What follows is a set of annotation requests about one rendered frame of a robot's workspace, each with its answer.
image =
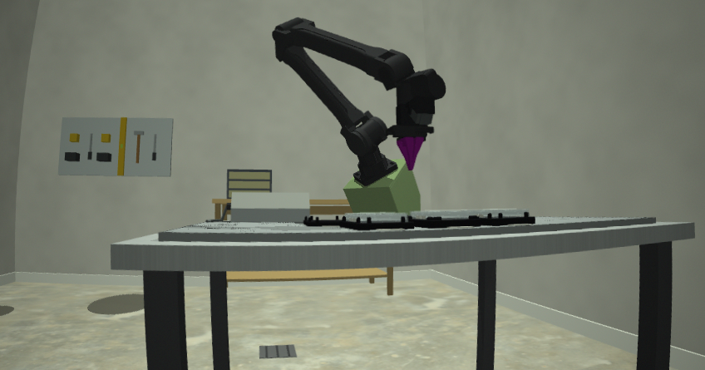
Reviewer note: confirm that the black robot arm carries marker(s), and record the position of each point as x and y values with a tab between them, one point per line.
363	140

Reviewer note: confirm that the translucent white plate lid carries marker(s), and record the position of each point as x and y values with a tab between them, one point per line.
376	215

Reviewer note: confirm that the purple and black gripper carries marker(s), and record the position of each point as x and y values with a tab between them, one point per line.
407	138

